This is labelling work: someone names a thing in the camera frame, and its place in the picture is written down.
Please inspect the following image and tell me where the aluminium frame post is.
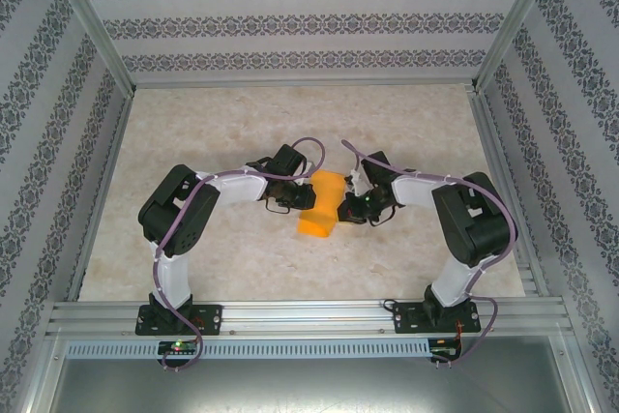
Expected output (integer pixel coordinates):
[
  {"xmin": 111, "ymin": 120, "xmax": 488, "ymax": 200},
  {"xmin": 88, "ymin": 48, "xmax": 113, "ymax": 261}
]
[
  {"xmin": 44, "ymin": 0, "xmax": 138, "ymax": 98},
  {"xmin": 469, "ymin": 0, "xmax": 566, "ymax": 94}
]

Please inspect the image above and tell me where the controller board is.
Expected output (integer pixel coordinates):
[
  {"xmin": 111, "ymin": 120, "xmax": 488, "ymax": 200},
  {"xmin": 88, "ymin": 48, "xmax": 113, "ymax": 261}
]
[
  {"xmin": 157, "ymin": 339, "xmax": 199, "ymax": 356},
  {"xmin": 428, "ymin": 338, "xmax": 464, "ymax": 362}
]

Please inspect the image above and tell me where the orange paper sheet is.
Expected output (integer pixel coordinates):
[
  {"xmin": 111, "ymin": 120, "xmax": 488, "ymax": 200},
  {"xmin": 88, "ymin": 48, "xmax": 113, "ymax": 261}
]
[{"xmin": 297, "ymin": 169, "xmax": 348, "ymax": 239}]

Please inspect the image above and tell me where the grey metal sheet panel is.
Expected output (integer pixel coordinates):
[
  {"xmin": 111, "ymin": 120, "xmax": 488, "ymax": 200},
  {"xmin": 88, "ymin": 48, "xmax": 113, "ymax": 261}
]
[{"xmin": 47, "ymin": 357, "xmax": 579, "ymax": 413}]

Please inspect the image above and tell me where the right controller board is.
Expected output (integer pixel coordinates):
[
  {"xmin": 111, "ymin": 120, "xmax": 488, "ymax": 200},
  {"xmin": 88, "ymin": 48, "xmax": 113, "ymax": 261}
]
[{"xmin": 428, "ymin": 338, "xmax": 464, "ymax": 362}]

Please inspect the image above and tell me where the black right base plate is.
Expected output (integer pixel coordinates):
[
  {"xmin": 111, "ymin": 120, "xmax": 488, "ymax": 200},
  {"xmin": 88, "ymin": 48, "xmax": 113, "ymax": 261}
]
[{"xmin": 394, "ymin": 300, "xmax": 483, "ymax": 336}]

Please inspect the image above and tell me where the left controller board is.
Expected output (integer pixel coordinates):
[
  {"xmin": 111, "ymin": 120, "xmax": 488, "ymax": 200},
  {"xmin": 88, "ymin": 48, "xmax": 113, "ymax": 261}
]
[{"xmin": 157, "ymin": 339, "xmax": 199, "ymax": 356}]

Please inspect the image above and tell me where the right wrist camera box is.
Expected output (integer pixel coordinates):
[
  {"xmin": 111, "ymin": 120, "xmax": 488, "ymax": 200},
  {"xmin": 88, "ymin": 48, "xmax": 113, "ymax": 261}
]
[{"xmin": 343, "ymin": 168, "xmax": 365, "ymax": 196}]

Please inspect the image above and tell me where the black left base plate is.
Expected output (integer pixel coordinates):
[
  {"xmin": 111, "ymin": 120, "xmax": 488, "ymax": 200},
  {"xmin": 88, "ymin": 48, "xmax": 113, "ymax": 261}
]
[{"xmin": 134, "ymin": 304, "xmax": 224, "ymax": 337}]

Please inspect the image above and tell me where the aluminium mounting rail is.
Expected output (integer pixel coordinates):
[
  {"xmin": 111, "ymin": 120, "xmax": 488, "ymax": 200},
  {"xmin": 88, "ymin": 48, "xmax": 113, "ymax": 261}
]
[{"xmin": 45, "ymin": 297, "xmax": 575, "ymax": 339}]

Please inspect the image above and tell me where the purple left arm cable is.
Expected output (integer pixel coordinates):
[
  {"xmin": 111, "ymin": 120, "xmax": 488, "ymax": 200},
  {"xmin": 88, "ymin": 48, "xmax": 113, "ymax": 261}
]
[{"xmin": 152, "ymin": 136, "xmax": 327, "ymax": 374}]

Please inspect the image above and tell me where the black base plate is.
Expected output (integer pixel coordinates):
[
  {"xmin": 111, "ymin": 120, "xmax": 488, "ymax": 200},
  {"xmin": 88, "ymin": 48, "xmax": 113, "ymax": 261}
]
[
  {"xmin": 394, "ymin": 300, "xmax": 483, "ymax": 336},
  {"xmin": 134, "ymin": 304, "xmax": 224, "ymax": 337}
]

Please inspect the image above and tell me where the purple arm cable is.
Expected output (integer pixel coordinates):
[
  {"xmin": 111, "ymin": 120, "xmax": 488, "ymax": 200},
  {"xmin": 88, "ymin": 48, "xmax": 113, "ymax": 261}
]
[
  {"xmin": 340, "ymin": 137, "xmax": 521, "ymax": 369},
  {"xmin": 152, "ymin": 136, "xmax": 327, "ymax": 374}
]

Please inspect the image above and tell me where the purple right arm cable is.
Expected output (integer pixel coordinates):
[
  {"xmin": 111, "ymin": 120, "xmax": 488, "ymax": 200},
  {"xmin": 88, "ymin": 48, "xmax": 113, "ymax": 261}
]
[{"xmin": 340, "ymin": 137, "xmax": 521, "ymax": 369}]

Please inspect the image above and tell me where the slotted grey cable duct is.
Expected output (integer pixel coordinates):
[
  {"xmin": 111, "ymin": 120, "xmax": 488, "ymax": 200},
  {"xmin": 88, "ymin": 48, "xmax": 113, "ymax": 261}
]
[{"xmin": 65, "ymin": 338, "xmax": 432, "ymax": 362}]

